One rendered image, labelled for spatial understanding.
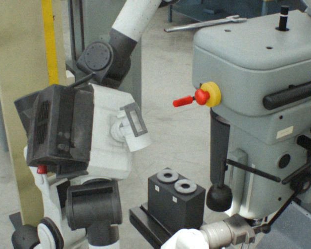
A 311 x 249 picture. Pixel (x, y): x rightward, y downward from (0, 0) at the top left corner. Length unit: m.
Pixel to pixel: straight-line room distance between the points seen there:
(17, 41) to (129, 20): 1.45
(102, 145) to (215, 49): 0.42
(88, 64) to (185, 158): 2.84
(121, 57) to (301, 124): 0.54
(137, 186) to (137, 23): 2.50
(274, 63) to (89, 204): 0.61
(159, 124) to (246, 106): 3.54
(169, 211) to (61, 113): 0.83
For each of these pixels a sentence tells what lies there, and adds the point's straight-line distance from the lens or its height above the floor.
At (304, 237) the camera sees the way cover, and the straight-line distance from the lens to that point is 1.91.
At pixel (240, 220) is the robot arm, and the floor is 1.26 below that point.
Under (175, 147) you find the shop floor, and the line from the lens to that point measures 4.23.
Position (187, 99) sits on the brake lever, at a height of 1.71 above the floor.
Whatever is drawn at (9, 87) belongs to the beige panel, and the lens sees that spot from 2.80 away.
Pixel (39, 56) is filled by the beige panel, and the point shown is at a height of 1.27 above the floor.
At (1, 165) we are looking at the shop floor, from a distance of 4.16.
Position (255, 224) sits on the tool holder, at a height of 1.25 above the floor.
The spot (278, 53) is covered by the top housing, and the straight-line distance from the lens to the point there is 1.07.
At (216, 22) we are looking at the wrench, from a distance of 1.22.
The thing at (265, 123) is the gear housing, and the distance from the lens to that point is 1.17.
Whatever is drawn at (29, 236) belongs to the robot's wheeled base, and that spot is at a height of 0.76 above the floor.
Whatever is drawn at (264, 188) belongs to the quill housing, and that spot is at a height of 1.46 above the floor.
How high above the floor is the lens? 2.24
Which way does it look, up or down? 30 degrees down
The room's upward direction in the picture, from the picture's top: straight up
